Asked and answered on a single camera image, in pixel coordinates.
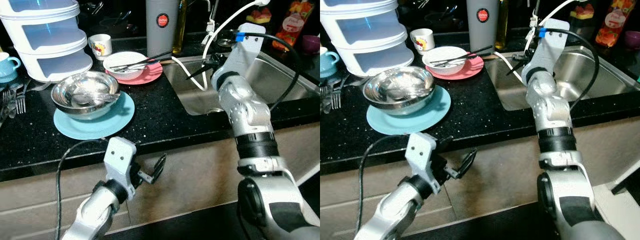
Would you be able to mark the white bowl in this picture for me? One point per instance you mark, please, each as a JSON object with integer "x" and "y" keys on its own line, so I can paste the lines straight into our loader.
{"x": 445, "y": 54}
{"x": 125, "y": 74}

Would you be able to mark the blue mug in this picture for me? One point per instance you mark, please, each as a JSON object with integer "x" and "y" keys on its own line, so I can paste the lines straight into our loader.
{"x": 327, "y": 62}
{"x": 7, "y": 67}

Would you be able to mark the pink plate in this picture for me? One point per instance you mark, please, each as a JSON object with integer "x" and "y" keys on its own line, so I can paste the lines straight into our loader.
{"x": 150, "y": 76}
{"x": 472, "y": 70}

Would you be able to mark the white stacked plastic container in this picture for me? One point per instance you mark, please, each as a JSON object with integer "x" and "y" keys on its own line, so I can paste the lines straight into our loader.
{"x": 45, "y": 35}
{"x": 365, "y": 30}

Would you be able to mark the purple cup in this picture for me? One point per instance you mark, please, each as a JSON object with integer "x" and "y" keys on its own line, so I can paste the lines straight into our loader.
{"x": 311, "y": 44}
{"x": 632, "y": 40}

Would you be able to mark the orange juice bottle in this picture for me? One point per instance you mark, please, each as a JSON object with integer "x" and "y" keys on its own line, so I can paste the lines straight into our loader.
{"x": 615, "y": 22}
{"x": 295, "y": 25}

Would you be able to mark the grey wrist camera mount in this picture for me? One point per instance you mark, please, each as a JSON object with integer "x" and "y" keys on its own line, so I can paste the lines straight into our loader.
{"x": 247, "y": 50}
{"x": 421, "y": 155}
{"x": 550, "y": 45}
{"x": 120, "y": 160}

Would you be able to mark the metal fork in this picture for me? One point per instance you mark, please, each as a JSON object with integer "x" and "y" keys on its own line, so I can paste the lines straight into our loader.
{"x": 336, "y": 97}
{"x": 325, "y": 97}
{"x": 20, "y": 102}
{"x": 7, "y": 107}

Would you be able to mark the light blue plate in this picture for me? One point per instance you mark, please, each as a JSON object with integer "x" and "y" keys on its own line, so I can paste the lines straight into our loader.
{"x": 122, "y": 117}
{"x": 437, "y": 112}

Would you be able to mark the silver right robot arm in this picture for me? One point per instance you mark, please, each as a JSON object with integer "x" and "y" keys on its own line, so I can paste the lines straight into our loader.
{"x": 552, "y": 112}
{"x": 250, "y": 115}

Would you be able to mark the chrome faucet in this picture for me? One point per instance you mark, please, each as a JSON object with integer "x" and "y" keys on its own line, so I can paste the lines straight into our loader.
{"x": 212, "y": 20}
{"x": 535, "y": 15}

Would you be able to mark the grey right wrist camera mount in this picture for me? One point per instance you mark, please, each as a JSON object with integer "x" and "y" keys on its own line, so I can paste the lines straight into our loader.
{"x": 550, "y": 45}
{"x": 247, "y": 50}

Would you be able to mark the black chopstick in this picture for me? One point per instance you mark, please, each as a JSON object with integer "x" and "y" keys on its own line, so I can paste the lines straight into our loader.
{"x": 460, "y": 59}
{"x": 140, "y": 65}
{"x": 150, "y": 58}
{"x": 472, "y": 53}

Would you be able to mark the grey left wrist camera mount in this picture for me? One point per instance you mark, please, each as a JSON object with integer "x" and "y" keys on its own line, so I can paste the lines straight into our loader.
{"x": 421, "y": 155}
{"x": 120, "y": 160}

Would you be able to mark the white printed mug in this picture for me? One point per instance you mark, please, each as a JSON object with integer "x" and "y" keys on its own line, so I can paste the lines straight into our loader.
{"x": 422, "y": 41}
{"x": 100, "y": 47}

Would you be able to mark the metal spoon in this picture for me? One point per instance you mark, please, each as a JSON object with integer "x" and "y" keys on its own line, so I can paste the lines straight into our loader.
{"x": 92, "y": 97}
{"x": 400, "y": 92}

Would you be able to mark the sponge holder with yellow sponge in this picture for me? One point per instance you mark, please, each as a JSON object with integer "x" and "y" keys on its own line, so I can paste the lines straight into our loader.
{"x": 582, "y": 12}
{"x": 258, "y": 16}

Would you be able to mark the oil bottle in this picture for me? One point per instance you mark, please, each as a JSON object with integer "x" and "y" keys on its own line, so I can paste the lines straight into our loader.
{"x": 180, "y": 30}
{"x": 502, "y": 25}

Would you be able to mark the grey canister with red logo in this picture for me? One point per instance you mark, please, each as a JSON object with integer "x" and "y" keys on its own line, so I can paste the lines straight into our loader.
{"x": 161, "y": 37}
{"x": 482, "y": 32}

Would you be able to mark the stainless steel sink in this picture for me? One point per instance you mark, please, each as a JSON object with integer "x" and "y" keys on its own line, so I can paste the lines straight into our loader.
{"x": 590, "y": 75}
{"x": 290, "y": 80}

